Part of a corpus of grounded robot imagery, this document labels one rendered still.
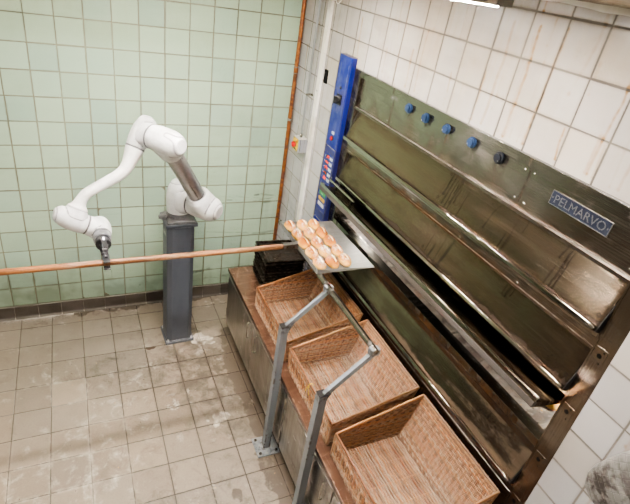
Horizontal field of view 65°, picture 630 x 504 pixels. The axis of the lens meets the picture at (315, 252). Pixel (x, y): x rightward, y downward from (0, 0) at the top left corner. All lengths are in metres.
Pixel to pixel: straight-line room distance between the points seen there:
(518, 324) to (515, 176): 0.56
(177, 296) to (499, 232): 2.32
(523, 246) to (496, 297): 0.26
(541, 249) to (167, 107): 2.56
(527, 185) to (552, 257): 0.28
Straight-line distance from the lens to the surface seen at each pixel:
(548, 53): 1.96
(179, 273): 3.51
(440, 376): 2.48
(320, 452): 2.55
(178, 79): 3.55
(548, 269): 1.92
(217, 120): 3.68
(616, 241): 1.79
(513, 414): 2.19
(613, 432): 1.92
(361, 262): 2.78
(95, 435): 3.36
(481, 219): 2.13
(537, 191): 1.96
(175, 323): 3.76
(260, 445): 3.25
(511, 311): 2.07
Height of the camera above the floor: 2.57
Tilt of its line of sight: 30 degrees down
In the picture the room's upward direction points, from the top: 10 degrees clockwise
